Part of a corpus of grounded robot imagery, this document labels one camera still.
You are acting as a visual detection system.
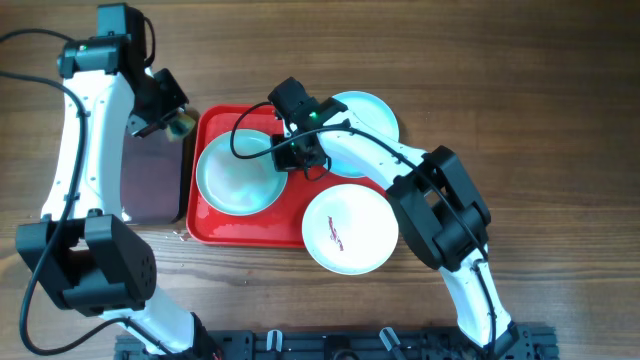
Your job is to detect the green yellow sponge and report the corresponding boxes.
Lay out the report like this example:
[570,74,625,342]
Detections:
[165,112,196,142]

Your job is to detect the pale green plate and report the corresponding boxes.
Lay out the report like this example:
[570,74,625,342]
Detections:
[196,129,288,216]

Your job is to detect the pale blue plate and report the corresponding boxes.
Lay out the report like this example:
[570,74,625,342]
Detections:
[330,91,400,178]

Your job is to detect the red plastic tray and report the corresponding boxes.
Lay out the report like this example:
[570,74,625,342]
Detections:
[186,104,385,248]

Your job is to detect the white plate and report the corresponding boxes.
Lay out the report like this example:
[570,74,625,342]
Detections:
[301,184,399,276]

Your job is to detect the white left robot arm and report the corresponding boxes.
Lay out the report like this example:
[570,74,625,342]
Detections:
[16,3,223,359]

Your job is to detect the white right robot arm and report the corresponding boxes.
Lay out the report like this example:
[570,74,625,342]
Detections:
[267,77,514,359]

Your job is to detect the black water tray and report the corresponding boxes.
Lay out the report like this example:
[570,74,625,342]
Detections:
[120,130,184,225]

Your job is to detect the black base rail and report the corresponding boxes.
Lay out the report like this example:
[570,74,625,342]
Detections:
[114,325,559,360]

